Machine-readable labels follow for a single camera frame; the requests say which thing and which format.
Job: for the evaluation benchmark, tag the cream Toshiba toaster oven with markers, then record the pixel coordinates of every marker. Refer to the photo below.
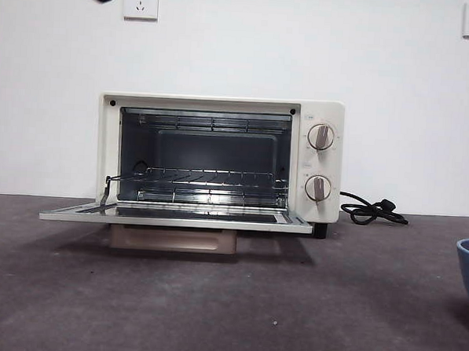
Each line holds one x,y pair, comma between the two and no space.
324,109

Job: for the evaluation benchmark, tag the cream oven knob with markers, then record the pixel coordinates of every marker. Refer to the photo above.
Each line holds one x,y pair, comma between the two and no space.
321,137
318,188

